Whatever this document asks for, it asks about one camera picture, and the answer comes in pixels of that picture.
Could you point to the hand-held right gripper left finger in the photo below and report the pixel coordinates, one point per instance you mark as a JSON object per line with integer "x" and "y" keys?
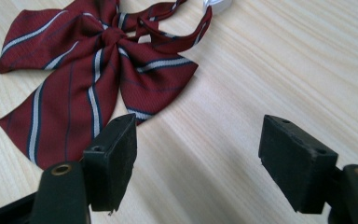
{"x": 112, "y": 168}

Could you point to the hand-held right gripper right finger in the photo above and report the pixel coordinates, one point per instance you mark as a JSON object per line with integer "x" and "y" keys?
{"x": 295, "y": 168}

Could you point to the red striped bow tie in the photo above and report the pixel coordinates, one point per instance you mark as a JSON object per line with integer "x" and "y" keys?
{"x": 74, "y": 93}

